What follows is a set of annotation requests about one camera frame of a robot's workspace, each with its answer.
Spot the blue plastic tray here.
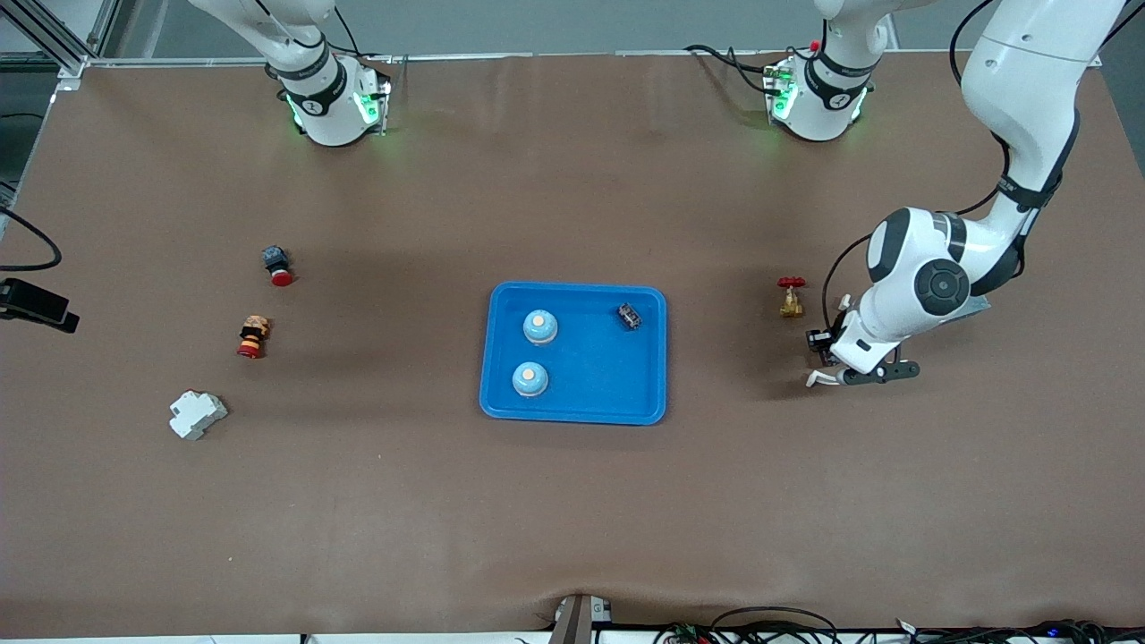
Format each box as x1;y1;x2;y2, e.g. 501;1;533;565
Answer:
479;282;669;427

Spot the white curved plastic strip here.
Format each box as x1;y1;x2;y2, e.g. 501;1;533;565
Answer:
805;293;852;388

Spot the white circuit breaker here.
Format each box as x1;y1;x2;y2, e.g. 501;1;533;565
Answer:
168;390;229;442

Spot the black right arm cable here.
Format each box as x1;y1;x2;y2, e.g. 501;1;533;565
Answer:
0;206;62;272

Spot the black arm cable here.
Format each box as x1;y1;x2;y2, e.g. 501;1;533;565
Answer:
0;206;62;272
821;0;1016;341

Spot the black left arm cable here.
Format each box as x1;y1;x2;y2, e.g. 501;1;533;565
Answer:
821;0;1016;341

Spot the red yellow push button switch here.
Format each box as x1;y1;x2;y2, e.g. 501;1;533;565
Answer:
236;315;271;360

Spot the aluminium frame post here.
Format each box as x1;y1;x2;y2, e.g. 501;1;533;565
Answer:
0;0;124;90

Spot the black table edge cable bundle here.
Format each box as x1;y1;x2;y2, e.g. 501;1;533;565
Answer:
653;606;1145;644

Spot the metal table edge bracket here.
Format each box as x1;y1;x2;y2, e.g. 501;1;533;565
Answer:
547;593;616;644

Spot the aluminium table edge rail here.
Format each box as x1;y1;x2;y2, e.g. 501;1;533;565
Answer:
85;49;976;68

